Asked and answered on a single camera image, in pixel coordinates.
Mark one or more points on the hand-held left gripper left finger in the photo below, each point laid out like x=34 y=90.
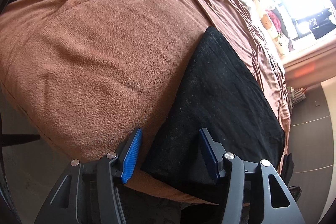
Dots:
x=132 y=155

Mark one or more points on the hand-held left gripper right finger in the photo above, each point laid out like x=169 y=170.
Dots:
x=210 y=155

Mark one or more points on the black pants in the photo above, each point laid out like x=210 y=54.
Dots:
x=223 y=95

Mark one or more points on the person's grey patterned trouser leg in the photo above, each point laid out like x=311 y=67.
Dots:
x=152 y=211

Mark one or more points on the white desktop rack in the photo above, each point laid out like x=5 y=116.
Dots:
x=298 y=95

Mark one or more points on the brown blanket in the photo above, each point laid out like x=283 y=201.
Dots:
x=92 y=56

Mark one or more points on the pink curtain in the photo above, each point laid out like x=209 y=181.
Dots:
x=309 y=69

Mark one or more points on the bear print long pillow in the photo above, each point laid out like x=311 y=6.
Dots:
x=267 y=23

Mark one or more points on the red cloth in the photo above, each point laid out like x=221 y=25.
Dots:
x=274 y=19

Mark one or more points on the hanging dark clothes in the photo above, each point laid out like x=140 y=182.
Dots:
x=324 y=27

